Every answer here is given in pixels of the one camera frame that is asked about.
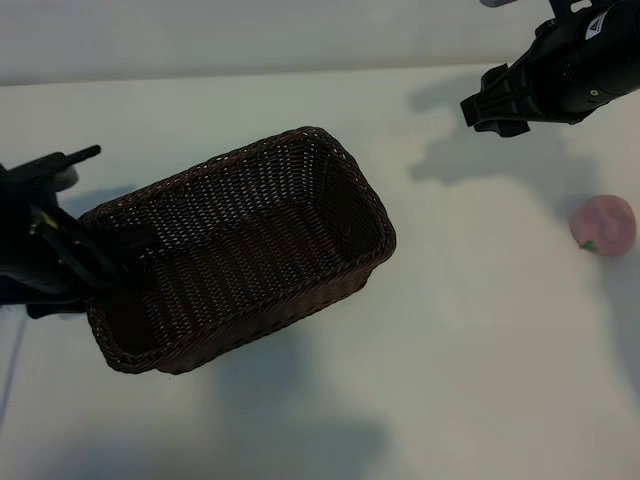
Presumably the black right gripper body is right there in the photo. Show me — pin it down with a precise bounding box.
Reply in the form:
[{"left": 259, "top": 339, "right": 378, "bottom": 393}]
[{"left": 459, "top": 42, "right": 547, "bottom": 138}]

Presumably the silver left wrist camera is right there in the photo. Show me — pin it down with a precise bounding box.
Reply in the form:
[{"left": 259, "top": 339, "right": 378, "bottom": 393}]
[{"left": 0, "top": 144, "right": 103, "bottom": 195}]

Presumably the pink plush peach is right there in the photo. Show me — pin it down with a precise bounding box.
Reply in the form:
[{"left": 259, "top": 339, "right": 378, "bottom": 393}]
[{"left": 571, "top": 193, "right": 638, "bottom": 257}]

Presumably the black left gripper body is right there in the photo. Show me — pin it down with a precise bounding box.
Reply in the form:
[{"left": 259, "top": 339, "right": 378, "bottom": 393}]
[{"left": 24, "top": 199, "right": 127, "bottom": 321}]

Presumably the dark brown wicker basket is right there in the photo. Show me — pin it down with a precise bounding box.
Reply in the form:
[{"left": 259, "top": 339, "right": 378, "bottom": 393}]
[{"left": 78, "top": 125, "right": 398, "bottom": 376}]

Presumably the black ribbed cable bundle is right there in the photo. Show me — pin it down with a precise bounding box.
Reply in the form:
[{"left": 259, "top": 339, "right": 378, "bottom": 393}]
[{"left": 28, "top": 203, "right": 124, "bottom": 291}]

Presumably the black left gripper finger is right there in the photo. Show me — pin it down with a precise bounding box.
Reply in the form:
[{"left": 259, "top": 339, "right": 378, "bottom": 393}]
[{"left": 112, "top": 224, "right": 162, "bottom": 291}]

